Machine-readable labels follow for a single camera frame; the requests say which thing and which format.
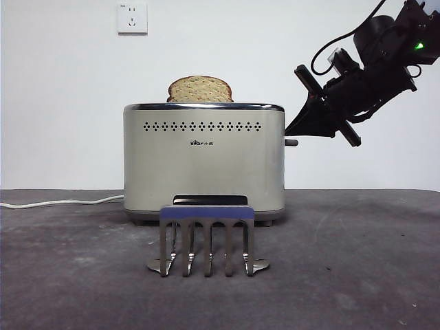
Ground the white power cable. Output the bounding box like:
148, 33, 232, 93
0, 195, 124, 210

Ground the metal toast rack blue band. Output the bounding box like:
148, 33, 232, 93
146, 206, 271, 278

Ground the cream and steel toaster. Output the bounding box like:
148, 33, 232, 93
122, 101, 286, 227

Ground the brown bread slice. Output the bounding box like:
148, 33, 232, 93
166, 75, 235, 103

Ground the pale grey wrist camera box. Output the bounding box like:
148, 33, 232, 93
328, 48, 349, 66

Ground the white wall socket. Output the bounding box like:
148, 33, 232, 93
117, 2, 149, 36

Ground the black camera cable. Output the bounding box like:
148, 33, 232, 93
310, 0, 388, 76

